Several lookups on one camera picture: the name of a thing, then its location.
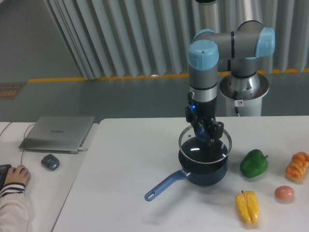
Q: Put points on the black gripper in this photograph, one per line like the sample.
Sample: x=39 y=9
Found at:
x=201 y=115

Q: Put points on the glass lid with blue knob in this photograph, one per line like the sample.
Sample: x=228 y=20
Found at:
x=200 y=149

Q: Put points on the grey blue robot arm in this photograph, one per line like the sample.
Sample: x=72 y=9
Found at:
x=226 y=63

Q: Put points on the white striped sleeve forearm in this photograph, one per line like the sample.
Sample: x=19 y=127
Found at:
x=14 y=216

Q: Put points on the person's hand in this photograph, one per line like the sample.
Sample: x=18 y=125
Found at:
x=19 y=175

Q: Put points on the dark blue saucepan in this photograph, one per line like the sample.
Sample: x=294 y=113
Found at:
x=198 y=174

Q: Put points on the green bell pepper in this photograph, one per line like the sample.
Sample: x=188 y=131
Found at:
x=254 y=163

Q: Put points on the yellow bell pepper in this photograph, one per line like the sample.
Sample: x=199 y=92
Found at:
x=247 y=206

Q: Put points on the orange braided bread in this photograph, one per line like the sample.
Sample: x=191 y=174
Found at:
x=297 y=166

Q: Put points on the pink round fruit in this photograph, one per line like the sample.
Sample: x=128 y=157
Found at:
x=284 y=193

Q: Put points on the silver laptop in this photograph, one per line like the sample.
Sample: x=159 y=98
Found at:
x=58 y=134

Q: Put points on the dark grey earbuds case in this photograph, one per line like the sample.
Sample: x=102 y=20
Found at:
x=50 y=162

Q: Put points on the black keyboard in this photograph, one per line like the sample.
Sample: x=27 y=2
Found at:
x=3 y=173

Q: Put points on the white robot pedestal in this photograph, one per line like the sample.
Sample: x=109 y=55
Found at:
x=243 y=96

